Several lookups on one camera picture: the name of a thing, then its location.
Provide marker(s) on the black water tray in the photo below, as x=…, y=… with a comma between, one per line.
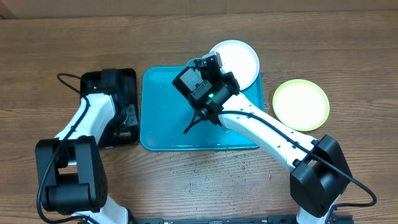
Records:
x=127, y=84

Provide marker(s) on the light blue plate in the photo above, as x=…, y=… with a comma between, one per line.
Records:
x=191, y=63

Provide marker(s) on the yellow plate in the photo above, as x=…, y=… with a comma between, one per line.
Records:
x=301, y=105

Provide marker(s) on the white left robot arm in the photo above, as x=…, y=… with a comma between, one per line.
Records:
x=72, y=179

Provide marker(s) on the green orange sponge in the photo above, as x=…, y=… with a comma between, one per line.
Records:
x=125, y=134

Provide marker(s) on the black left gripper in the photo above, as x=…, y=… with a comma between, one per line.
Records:
x=132, y=119

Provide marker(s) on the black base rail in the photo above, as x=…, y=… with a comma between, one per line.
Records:
x=272, y=219

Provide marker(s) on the white plate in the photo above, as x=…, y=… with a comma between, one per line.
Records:
x=239, y=58

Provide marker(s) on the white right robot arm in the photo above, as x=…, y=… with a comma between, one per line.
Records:
x=318, y=170

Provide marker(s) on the teal serving tray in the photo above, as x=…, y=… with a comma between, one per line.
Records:
x=165, y=114

